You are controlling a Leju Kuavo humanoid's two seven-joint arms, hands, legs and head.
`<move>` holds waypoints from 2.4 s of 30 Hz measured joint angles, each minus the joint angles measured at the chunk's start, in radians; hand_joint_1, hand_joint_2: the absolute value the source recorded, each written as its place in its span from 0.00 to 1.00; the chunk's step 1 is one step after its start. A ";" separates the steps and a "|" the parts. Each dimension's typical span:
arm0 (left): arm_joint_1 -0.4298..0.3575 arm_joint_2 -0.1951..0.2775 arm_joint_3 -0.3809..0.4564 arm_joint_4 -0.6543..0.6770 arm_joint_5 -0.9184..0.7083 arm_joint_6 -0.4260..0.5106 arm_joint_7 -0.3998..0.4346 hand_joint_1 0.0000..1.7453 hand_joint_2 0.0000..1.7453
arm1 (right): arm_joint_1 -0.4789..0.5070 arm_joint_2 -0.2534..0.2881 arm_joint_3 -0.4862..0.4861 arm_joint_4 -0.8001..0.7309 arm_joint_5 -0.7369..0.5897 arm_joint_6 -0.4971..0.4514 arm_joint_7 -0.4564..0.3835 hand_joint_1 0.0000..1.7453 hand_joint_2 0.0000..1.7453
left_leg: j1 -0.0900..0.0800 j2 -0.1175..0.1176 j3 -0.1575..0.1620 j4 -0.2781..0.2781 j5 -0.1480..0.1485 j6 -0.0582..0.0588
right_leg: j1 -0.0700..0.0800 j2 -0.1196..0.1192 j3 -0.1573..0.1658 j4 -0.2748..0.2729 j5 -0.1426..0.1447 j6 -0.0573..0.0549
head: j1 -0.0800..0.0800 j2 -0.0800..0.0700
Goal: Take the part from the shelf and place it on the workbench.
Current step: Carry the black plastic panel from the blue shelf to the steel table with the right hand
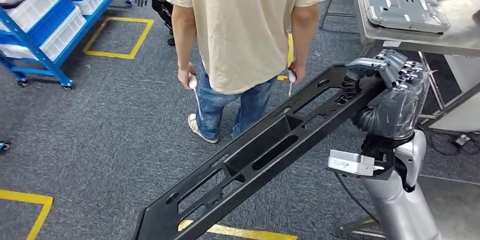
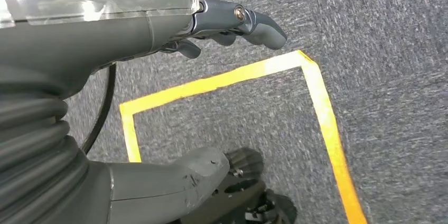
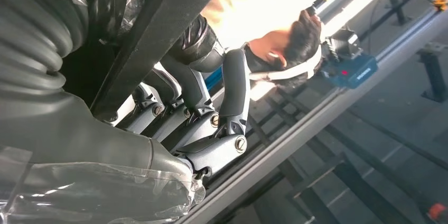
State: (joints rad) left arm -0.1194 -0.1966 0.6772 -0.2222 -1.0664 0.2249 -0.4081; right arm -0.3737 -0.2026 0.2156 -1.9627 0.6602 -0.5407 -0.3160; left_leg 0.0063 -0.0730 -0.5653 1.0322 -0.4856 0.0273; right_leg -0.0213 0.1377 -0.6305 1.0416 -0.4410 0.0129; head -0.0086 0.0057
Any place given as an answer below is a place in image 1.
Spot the white handheld controller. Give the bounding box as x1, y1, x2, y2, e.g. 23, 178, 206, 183
187, 74, 205, 122
286, 69, 298, 98

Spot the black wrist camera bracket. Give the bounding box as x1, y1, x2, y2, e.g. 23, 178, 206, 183
326, 133, 398, 179

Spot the black parts pile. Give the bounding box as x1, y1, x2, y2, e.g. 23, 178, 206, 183
0, 0, 29, 10

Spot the small steel table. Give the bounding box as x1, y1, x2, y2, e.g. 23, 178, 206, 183
319, 0, 480, 131

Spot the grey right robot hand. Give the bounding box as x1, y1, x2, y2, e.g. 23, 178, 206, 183
341, 49, 431, 141

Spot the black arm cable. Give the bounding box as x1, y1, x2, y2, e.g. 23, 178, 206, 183
333, 172, 379, 226

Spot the black floor cable bundle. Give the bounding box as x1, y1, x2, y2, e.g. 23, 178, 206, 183
427, 131, 480, 157

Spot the white cabinet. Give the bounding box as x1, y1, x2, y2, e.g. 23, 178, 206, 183
427, 54, 480, 134

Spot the person's left hand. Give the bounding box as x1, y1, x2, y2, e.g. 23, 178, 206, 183
177, 62, 198, 91

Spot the person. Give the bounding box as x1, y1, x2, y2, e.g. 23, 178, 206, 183
159, 0, 338, 144

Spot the yellow floor tape square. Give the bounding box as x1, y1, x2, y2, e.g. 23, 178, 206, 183
82, 17, 155, 60

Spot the stamped grey metal plate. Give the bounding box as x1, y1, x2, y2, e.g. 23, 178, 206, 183
352, 0, 451, 34

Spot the long black plastic part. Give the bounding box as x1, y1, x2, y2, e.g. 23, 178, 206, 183
133, 63, 387, 240

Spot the black humanoid robot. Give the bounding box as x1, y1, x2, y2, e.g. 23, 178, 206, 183
134, 0, 177, 48

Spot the person's right hand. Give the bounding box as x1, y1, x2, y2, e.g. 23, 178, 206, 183
286, 60, 306, 84

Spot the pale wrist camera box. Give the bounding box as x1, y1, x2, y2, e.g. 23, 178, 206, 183
327, 149, 376, 177

